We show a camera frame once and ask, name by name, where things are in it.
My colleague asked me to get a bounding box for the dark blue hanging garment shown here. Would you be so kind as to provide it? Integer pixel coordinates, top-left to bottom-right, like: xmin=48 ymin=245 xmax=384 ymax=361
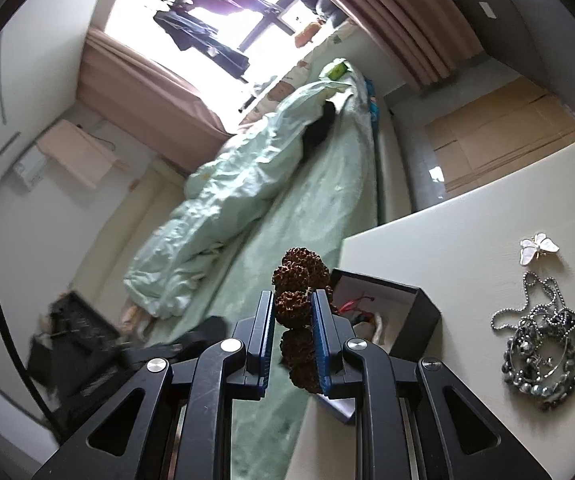
xmin=153 ymin=9 xmax=252 ymax=81

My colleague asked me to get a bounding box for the white paper card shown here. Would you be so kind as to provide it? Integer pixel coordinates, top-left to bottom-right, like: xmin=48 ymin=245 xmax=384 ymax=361
xmin=312 ymin=389 xmax=357 ymax=426

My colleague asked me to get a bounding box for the bed with green sheet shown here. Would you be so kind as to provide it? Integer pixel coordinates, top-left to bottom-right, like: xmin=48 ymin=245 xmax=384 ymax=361
xmin=132 ymin=45 xmax=383 ymax=480

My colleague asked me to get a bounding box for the white wall device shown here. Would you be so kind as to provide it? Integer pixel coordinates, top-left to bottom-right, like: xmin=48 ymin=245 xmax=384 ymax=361
xmin=14 ymin=154 xmax=49 ymax=192

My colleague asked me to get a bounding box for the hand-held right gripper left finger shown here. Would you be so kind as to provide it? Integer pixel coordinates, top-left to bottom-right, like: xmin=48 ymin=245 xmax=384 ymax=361
xmin=32 ymin=290 xmax=274 ymax=480

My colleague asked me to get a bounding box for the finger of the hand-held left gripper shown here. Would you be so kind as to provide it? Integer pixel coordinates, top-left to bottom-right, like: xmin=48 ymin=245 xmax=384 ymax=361
xmin=120 ymin=315 xmax=236 ymax=366

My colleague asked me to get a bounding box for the black garment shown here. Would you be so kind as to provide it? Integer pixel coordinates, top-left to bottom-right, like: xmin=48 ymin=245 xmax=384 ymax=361
xmin=301 ymin=102 xmax=338 ymax=153

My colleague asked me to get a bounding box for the dark bag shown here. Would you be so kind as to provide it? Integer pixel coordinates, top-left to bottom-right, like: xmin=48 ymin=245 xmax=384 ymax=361
xmin=300 ymin=0 xmax=351 ymax=28

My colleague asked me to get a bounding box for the pink curtain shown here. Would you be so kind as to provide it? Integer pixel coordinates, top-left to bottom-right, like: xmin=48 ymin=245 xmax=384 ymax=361
xmin=76 ymin=27 xmax=230 ymax=173
xmin=297 ymin=0 xmax=483 ymax=88

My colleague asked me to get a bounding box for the blue patterned mat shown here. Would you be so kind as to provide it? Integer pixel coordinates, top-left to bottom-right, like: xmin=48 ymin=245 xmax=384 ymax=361
xmin=365 ymin=77 xmax=383 ymax=133

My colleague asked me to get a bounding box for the white butterfly brooch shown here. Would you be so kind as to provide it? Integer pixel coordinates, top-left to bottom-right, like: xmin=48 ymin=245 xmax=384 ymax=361
xmin=520 ymin=232 xmax=559 ymax=267

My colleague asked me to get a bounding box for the red cord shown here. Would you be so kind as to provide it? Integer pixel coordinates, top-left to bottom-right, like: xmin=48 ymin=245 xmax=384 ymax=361
xmin=340 ymin=296 xmax=375 ymax=323

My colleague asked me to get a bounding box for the brown cardboard sheet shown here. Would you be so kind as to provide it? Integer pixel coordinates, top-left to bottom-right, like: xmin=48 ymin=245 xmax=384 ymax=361
xmin=425 ymin=77 xmax=575 ymax=193

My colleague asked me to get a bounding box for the brown seed bead bracelet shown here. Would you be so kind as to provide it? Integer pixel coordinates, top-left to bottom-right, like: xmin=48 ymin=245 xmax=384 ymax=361
xmin=272 ymin=246 xmax=341 ymax=391

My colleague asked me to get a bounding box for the dark stone bead bracelet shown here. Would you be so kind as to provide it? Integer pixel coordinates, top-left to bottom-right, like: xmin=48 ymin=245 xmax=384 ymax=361
xmin=503 ymin=310 xmax=575 ymax=411

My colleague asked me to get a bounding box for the black crate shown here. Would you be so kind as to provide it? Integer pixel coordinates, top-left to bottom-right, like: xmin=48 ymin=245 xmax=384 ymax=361
xmin=26 ymin=290 xmax=133 ymax=411

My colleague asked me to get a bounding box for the pink plush toy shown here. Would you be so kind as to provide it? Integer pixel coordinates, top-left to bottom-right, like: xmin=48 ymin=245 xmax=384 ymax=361
xmin=120 ymin=305 xmax=150 ymax=338

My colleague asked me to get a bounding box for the white printed pillow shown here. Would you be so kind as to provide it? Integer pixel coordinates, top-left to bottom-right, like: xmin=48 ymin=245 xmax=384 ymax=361
xmin=240 ymin=30 xmax=355 ymax=126

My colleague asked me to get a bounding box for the green box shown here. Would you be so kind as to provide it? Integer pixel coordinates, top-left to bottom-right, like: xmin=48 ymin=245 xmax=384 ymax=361
xmin=325 ymin=59 xmax=351 ymax=81

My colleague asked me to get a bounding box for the orange plush toy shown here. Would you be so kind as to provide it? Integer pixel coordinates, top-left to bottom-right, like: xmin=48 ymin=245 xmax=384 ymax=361
xmin=295 ymin=22 xmax=321 ymax=46

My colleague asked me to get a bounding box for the black jewelry box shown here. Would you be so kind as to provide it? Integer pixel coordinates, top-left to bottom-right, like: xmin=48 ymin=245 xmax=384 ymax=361
xmin=328 ymin=267 xmax=442 ymax=363

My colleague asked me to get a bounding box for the light green quilt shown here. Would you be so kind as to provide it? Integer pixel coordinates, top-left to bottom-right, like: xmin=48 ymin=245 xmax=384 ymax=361
xmin=124 ymin=60 xmax=363 ymax=318

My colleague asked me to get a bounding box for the silver ball chain necklace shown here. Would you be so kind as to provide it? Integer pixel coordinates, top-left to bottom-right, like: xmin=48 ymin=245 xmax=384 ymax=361
xmin=491 ymin=271 xmax=568 ymax=333

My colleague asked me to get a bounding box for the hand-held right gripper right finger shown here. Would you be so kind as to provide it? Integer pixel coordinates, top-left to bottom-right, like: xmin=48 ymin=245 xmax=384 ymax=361
xmin=311 ymin=289 xmax=551 ymax=480

